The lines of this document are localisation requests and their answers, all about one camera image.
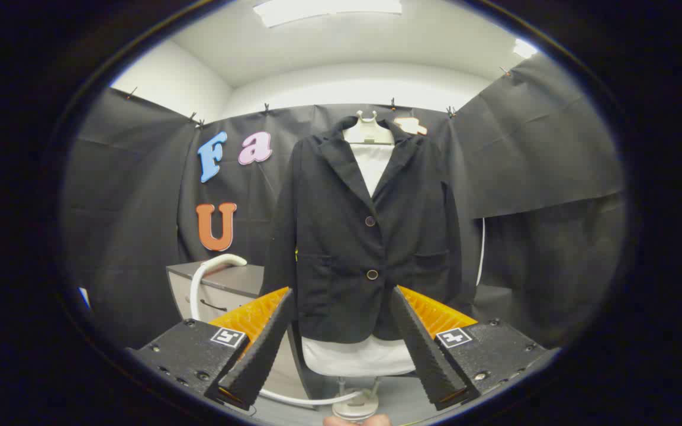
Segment white steamer stand base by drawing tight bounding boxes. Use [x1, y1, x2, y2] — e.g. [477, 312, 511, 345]
[332, 379, 381, 422]

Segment row of black cloth clips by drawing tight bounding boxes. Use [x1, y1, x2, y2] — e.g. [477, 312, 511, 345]
[127, 66, 513, 128]

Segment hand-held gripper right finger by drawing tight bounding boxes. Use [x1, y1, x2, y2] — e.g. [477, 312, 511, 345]
[388, 285, 559, 412]

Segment white garment steamer head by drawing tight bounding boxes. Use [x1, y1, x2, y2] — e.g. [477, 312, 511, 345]
[190, 253, 248, 323]

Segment white fabric board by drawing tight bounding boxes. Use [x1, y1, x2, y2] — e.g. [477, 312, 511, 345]
[303, 142, 417, 377]

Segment grey cabinet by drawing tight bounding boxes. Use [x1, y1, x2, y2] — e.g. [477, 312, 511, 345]
[166, 260, 318, 409]

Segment black blazer jacket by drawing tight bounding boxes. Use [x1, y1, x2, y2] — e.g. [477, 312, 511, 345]
[260, 115, 463, 344]

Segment black backdrop cloth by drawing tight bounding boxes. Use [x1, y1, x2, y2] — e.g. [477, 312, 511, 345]
[62, 53, 626, 350]

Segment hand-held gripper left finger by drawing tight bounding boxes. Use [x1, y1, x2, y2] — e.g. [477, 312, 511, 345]
[127, 286, 298, 411]

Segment white plastic hanger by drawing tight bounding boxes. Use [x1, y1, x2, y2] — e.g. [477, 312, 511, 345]
[343, 110, 396, 146]

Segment thin white cord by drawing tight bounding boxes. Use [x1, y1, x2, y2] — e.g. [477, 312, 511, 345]
[475, 218, 487, 288]

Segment long ceiling light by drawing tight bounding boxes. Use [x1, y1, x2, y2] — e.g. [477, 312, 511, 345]
[252, 0, 404, 28]

